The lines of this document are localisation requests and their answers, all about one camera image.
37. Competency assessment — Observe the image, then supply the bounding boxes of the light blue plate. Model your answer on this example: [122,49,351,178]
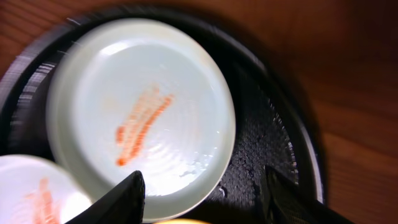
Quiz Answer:
[46,19,236,223]
[1,155,92,224]

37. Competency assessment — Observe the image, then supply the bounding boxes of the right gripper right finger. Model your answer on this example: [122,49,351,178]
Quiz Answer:
[264,166,353,224]

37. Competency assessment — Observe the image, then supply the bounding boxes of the round black tray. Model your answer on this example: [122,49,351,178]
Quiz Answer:
[1,4,327,223]

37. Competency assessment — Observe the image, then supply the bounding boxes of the yellow plate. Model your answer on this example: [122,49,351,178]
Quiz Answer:
[155,218,210,224]

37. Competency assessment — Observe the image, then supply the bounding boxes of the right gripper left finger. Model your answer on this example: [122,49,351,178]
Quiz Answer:
[66,170,145,224]

